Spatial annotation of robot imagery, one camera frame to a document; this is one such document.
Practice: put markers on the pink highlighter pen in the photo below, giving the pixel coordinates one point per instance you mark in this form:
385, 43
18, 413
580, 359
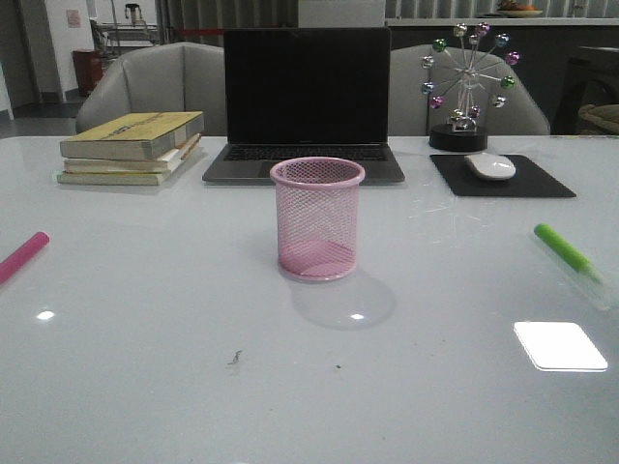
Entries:
24, 253

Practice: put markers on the green highlighter pen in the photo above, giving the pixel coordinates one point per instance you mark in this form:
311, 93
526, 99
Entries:
567, 252

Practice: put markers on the dark grey laptop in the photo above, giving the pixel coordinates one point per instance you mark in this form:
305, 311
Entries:
305, 92

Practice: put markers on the bottom yellow book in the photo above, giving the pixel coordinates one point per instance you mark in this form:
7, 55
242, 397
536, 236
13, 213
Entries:
113, 179

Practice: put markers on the pink mesh pen holder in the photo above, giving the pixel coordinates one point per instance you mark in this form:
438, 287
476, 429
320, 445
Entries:
317, 214

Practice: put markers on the ferris wheel desk ornament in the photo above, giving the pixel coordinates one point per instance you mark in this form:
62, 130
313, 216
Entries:
466, 74

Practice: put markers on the yellow book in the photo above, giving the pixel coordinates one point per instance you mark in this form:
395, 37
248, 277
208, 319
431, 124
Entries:
113, 179
134, 136

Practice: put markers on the fruit bowl on counter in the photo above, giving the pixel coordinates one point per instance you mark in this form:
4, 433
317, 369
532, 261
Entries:
514, 9

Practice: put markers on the grey armchair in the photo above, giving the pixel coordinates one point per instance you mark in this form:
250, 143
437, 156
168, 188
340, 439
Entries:
409, 114
164, 78

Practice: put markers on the middle cream book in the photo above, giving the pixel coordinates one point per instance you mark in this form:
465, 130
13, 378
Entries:
164, 164

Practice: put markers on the right grey armchair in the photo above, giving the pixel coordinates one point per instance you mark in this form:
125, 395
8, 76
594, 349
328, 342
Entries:
409, 114

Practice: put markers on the left grey armchair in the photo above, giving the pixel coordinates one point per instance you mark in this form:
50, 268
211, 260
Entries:
164, 78

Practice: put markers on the red trash bin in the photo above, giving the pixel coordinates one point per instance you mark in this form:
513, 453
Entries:
88, 70

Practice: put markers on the black mouse pad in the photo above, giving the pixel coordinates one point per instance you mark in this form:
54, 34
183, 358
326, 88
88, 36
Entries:
530, 180

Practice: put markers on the top yellow book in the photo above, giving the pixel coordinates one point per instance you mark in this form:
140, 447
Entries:
134, 136

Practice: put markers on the white computer mouse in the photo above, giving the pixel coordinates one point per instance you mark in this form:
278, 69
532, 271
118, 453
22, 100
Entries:
490, 167

